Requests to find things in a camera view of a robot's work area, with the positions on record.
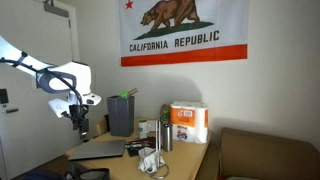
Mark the grey closed laptop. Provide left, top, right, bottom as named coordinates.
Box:
left=67, top=139, right=127, bottom=162

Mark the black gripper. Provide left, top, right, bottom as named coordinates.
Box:
left=69, top=104, right=91, bottom=141

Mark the grey plastic trash bin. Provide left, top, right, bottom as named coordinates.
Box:
left=106, top=94, right=136, bottom=138

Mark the white door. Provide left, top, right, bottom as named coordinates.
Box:
left=0, top=0, right=80, bottom=180

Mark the black door keypad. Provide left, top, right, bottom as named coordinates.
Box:
left=0, top=88, right=10, bottom=105

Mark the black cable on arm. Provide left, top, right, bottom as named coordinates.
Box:
left=0, top=51, right=83, bottom=116

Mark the stainless steel tumbler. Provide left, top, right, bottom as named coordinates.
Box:
left=162, top=123, right=174, bottom=153

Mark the metal door handle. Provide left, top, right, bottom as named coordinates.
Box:
left=2, top=106, right=20, bottom=115

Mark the black and blue backpack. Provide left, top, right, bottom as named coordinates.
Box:
left=20, top=167, right=111, bottom=180

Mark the brown couch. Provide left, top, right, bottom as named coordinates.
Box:
left=194, top=126, right=320, bottom=180

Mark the brown cardboard tube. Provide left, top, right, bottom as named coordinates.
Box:
left=127, top=87, right=139, bottom=97

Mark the black notebook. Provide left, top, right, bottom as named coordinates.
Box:
left=124, top=136, right=158, bottom=158

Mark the California Republic flag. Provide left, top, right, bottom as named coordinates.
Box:
left=115, top=0, right=250, bottom=68

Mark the red and white marker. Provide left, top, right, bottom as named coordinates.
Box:
left=125, top=139, right=156, bottom=148

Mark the grey door closer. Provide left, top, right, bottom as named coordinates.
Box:
left=42, top=0, right=71, bottom=19

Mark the white mug with green print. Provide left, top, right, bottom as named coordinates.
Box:
left=137, top=118, right=152, bottom=140

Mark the paper towel roll pack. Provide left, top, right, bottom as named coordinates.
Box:
left=169, top=100, right=210, bottom=145

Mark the metal paper towel holder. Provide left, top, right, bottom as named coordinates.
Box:
left=145, top=120, right=171, bottom=180

